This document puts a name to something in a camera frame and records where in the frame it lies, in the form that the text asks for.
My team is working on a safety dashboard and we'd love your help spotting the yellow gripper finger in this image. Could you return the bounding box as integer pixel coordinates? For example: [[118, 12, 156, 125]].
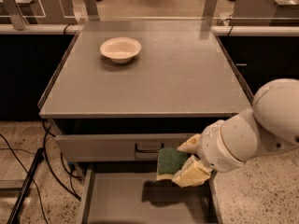
[[172, 155, 213, 188], [178, 133, 200, 154]]

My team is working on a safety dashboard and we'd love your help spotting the white horizontal rail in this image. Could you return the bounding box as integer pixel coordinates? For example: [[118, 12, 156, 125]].
[[0, 24, 299, 37]]

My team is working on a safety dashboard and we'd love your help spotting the black drawer handle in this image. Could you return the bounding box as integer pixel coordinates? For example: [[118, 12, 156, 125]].
[[135, 143, 164, 154]]

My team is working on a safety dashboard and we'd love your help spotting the black floor cable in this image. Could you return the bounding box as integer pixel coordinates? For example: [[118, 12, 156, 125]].
[[0, 119, 83, 224]]

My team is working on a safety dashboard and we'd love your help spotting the left metal post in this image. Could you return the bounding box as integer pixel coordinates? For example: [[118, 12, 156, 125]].
[[2, 0, 27, 31]]

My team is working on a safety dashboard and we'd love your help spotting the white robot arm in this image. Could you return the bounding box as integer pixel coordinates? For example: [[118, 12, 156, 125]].
[[172, 78, 299, 188]]

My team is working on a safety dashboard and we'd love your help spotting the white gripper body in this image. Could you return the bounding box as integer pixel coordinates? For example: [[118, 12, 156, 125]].
[[196, 119, 247, 174]]

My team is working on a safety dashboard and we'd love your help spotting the black floor bar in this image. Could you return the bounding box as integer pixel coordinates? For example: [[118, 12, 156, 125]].
[[7, 148, 43, 224]]

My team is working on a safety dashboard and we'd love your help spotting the right metal post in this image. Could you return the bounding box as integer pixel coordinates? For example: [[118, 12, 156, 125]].
[[202, 0, 218, 27]]

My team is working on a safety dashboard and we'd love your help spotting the green and yellow sponge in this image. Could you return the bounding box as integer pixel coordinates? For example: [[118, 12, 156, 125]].
[[156, 147, 189, 181]]

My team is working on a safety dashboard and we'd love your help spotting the centre-left metal post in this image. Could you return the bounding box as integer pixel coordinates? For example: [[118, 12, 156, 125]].
[[83, 0, 99, 21]]

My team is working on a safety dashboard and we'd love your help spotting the open grey middle drawer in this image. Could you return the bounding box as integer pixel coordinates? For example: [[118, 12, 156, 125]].
[[76, 161, 223, 224]]

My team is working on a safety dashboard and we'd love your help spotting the grey metal drawer cabinet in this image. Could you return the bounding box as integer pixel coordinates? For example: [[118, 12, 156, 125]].
[[36, 19, 256, 224]]

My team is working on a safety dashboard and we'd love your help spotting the white paper bowl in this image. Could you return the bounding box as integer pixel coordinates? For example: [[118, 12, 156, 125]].
[[99, 37, 142, 63]]

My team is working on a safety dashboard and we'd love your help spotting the grey top drawer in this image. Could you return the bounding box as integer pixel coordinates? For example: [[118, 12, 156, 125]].
[[55, 118, 216, 162]]

